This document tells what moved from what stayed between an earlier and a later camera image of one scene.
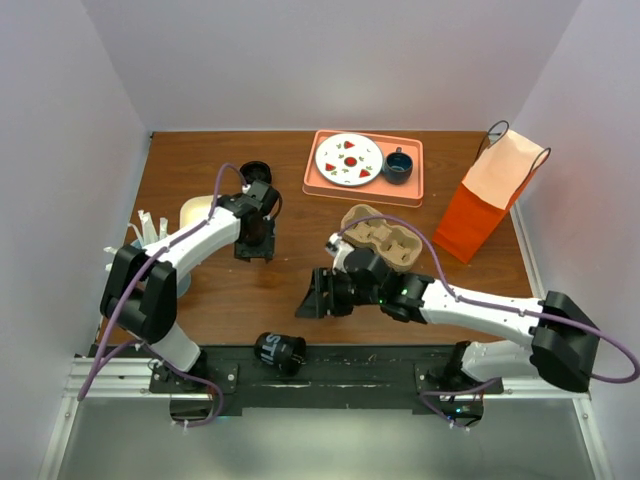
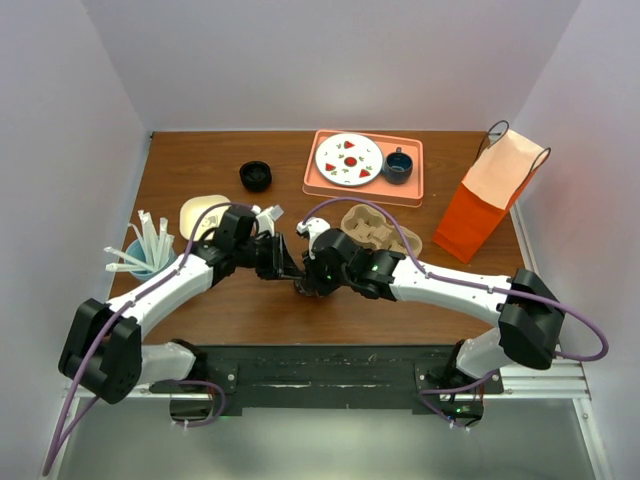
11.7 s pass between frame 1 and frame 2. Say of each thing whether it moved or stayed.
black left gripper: moved
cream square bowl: stayed
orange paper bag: stayed
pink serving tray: stayed
